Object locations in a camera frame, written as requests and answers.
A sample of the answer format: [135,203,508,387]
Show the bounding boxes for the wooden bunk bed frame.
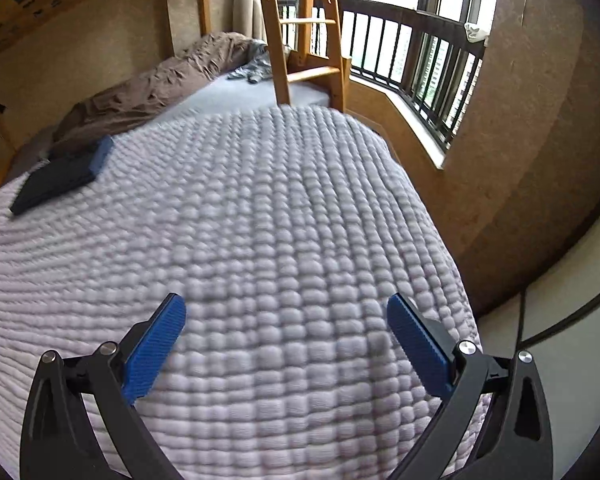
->
[0,0,353,201]

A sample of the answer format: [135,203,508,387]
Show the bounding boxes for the white sliding door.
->
[477,260,600,480]

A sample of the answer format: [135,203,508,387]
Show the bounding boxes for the dark blue flat box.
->
[9,134,115,216]

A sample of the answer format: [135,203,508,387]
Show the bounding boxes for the grey garment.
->
[226,42,276,85]

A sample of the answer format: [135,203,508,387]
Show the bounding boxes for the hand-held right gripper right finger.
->
[386,292,555,480]

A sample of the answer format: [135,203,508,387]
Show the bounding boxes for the pink waffle blanket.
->
[0,105,493,480]

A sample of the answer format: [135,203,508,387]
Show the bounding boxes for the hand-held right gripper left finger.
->
[20,292,187,480]

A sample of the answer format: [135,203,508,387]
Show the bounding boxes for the beige curtain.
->
[232,0,266,41]

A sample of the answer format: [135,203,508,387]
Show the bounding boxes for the wooden bunk ladder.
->
[254,0,346,111]

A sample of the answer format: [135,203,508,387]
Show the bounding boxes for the grey pillow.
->
[7,127,56,181]

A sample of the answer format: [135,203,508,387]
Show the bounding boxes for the grey bed sheet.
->
[145,72,331,126]

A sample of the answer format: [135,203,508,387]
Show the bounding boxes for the dark window railing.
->
[280,0,486,148]

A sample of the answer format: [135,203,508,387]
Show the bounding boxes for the brown duvet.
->
[50,31,268,156]

